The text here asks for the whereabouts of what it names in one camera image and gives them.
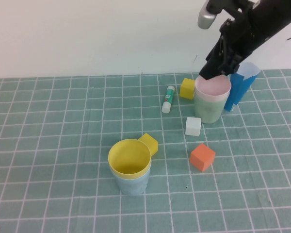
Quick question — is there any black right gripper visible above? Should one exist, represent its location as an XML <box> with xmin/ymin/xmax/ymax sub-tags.
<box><xmin>199</xmin><ymin>9</ymin><xmax>277</xmax><ymax>81</ymax></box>

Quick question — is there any pink plastic cup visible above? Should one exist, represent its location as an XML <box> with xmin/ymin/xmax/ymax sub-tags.
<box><xmin>194</xmin><ymin>74</ymin><xmax>232</xmax><ymax>103</ymax></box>

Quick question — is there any green plastic cup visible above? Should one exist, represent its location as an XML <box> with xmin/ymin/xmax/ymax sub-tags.
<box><xmin>193</xmin><ymin>93</ymin><xmax>228</xmax><ymax>124</ymax></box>

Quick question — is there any yellow plastic cup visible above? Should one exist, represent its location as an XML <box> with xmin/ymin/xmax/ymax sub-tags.
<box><xmin>108</xmin><ymin>138</ymin><xmax>152</xmax><ymax>180</ymax></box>

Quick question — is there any rolled blue paper cone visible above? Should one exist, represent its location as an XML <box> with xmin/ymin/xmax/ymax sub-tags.
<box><xmin>223</xmin><ymin>62</ymin><xmax>261</xmax><ymax>112</ymax></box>

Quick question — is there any yellow foam cube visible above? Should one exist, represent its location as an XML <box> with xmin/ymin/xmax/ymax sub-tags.
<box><xmin>179</xmin><ymin>78</ymin><xmax>196</xmax><ymax>100</ymax></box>
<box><xmin>138</xmin><ymin>133</ymin><xmax>159</xmax><ymax>157</ymax></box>

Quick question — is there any green white glue stick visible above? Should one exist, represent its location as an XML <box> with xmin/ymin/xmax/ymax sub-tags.
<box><xmin>161</xmin><ymin>85</ymin><xmax>176</xmax><ymax>114</ymax></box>

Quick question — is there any white foam cube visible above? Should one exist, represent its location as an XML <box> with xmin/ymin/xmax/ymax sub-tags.
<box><xmin>185</xmin><ymin>116</ymin><xmax>202</xmax><ymax>136</ymax></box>

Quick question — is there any green checked tablecloth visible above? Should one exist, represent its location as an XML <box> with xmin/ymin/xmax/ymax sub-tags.
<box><xmin>0</xmin><ymin>69</ymin><xmax>291</xmax><ymax>233</ymax></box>

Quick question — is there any orange foam cube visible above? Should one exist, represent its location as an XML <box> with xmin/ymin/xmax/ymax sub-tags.
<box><xmin>189</xmin><ymin>143</ymin><xmax>216</xmax><ymax>173</ymax></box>

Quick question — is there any light blue plastic cup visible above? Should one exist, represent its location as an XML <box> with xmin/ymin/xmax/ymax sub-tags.
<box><xmin>111</xmin><ymin>165</ymin><xmax>151</xmax><ymax>197</ymax></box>

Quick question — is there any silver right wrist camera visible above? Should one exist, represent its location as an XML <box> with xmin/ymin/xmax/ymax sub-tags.
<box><xmin>197</xmin><ymin>0</ymin><xmax>254</xmax><ymax>30</ymax></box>

